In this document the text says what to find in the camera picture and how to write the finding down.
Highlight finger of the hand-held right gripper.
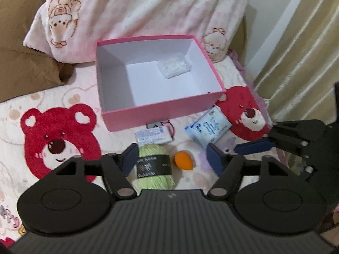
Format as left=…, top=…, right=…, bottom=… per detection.
left=234, top=120, right=327, bottom=155

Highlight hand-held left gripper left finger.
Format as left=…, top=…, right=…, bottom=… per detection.
left=55, top=143, right=139, bottom=199

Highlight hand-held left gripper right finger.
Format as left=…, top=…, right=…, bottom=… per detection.
left=207, top=143, right=291, bottom=199

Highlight green yarn ball black band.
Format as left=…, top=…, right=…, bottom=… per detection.
left=131, top=143, right=176, bottom=190

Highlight orange egg-shaped sponge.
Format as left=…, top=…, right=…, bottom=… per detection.
left=173, top=151, right=194, bottom=170

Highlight pink cardboard box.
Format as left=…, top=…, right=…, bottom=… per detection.
left=96, top=34, right=227, bottom=132

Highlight white wet wipes packet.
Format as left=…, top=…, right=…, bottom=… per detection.
left=135, top=126, right=174, bottom=146

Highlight blue tissue packet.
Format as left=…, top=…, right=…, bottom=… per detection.
left=185, top=106, right=233, bottom=149

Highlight purple frilled cloth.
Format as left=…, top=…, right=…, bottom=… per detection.
left=229, top=49, right=267, bottom=108

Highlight red bear printed bed sheet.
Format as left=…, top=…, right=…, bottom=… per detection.
left=0, top=48, right=339, bottom=254

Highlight beige striped curtain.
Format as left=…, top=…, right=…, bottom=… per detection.
left=246, top=0, right=339, bottom=127

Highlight white crinkled plastic packet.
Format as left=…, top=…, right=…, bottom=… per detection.
left=157, top=58, right=192, bottom=79

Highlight brown pillow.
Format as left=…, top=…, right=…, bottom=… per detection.
left=0, top=46, right=75, bottom=104
left=0, top=0, right=51, bottom=51

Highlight pink bear print pillow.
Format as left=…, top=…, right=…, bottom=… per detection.
left=23, top=0, right=257, bottom=64

